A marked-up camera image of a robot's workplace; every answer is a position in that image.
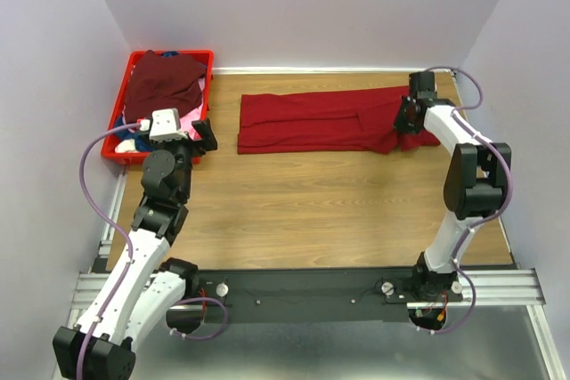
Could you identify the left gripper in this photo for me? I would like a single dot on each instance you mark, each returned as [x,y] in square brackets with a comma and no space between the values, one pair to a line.
[206,133]

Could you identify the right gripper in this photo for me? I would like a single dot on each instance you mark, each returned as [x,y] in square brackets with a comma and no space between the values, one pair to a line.
[398,125]

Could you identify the red t-shirt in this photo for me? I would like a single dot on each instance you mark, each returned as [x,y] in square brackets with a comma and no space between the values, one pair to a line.
[353,120]

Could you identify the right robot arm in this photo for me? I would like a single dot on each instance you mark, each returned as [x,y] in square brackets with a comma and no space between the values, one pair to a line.
[477,188]

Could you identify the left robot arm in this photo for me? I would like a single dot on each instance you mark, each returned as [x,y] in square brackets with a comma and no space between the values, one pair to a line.
[144,284]

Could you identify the pink t-shirt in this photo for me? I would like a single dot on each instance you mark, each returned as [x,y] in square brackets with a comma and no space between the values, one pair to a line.
[195,114]

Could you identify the navy blue t-shirt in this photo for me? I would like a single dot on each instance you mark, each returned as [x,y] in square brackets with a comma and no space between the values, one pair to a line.
[141,145]

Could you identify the maroon t-shirt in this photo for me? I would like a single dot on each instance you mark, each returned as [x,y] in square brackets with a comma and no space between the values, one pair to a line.
[159,82]

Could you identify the white garment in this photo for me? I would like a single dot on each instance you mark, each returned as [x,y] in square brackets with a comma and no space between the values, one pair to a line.
[126,146]

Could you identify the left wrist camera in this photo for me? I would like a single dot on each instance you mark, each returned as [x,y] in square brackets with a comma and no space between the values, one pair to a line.
[163,125]

